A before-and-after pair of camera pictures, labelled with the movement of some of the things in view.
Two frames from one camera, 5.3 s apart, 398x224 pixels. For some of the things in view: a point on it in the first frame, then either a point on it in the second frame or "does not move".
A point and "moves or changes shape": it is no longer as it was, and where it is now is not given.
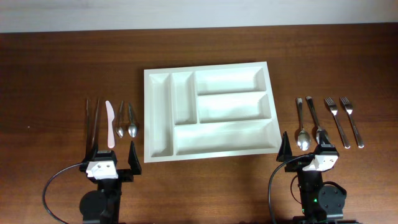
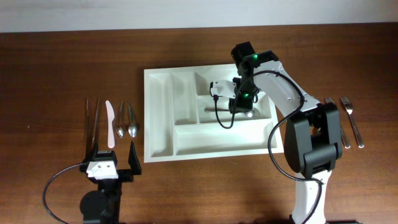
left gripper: (123, 175) does not move
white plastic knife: (111, 116) does not move
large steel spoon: (303, 138) moves or changes shape
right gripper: (294, 168) -> (242, 106)
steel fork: (334, 111) does not move
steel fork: (349, 108) does not move
